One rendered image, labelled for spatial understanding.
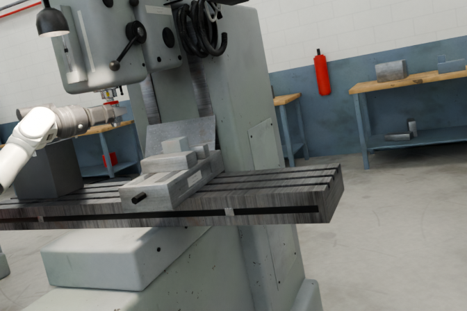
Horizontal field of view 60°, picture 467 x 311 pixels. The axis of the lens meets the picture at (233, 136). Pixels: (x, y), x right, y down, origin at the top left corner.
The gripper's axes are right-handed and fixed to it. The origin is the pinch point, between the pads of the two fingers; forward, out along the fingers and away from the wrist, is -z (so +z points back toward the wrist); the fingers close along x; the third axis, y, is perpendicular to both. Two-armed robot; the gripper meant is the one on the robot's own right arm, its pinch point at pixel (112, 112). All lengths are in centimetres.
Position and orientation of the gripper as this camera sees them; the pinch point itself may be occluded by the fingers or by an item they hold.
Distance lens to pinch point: 132.0
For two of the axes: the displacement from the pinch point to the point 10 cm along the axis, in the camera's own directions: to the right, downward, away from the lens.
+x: -7.2, 0.4, 6.9
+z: -6.6, 2.3, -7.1
